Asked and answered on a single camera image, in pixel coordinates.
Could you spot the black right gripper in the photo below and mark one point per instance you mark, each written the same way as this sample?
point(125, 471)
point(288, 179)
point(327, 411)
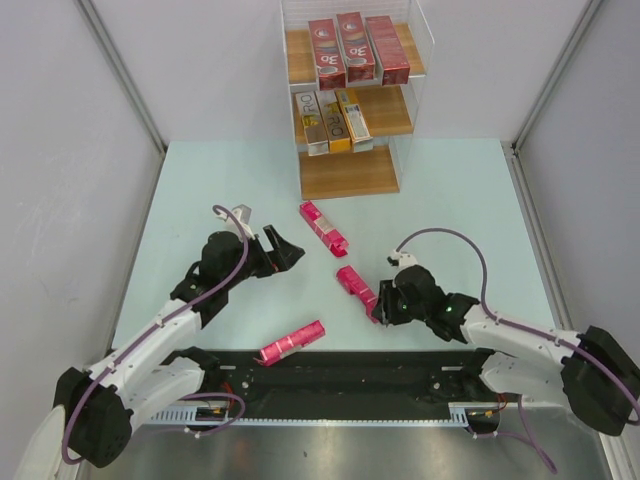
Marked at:
point(384, 308)

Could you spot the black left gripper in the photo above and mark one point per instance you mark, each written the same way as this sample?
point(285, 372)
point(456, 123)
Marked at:
point(281, 259)

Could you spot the pink toothpaste box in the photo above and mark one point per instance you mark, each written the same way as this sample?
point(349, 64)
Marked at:
point(330, 236)
point(354, 285)
point(291, 343)

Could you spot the orange toothpaste box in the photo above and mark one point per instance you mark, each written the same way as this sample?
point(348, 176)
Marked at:
point(312, 123)
point(361, 139)

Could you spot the gold silver toothpaste box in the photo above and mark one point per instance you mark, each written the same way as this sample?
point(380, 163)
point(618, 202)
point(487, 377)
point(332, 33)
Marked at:
point(338, 135)

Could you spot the red silver 3D toothpaste box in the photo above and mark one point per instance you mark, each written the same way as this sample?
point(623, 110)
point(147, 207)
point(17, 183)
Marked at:
point(356, 48)

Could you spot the dark red toothpaste box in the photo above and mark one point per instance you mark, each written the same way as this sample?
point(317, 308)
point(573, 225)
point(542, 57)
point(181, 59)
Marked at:
point(392, 64)

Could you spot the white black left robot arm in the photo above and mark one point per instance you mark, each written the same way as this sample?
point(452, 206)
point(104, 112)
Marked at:
point(107, 402)

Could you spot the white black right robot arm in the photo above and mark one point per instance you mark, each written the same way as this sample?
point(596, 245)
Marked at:
point(588, 373)

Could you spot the clear acrylic wooden shelf unit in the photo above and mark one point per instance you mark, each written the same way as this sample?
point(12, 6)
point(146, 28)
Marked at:
point(390, 111)

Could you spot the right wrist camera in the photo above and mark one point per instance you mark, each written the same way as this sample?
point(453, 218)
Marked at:
point(400, 260)

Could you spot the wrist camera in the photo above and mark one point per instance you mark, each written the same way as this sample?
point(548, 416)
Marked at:
point(400, 260)
point(236, 219)

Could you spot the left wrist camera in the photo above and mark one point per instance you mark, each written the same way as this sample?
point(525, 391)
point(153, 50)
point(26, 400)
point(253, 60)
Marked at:
point(236, 219)

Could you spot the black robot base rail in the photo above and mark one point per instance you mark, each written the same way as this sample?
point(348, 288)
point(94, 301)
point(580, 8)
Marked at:
point(314, 381)

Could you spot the white slotted cable duct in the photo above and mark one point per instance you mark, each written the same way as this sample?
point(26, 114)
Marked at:
point(195, 417)

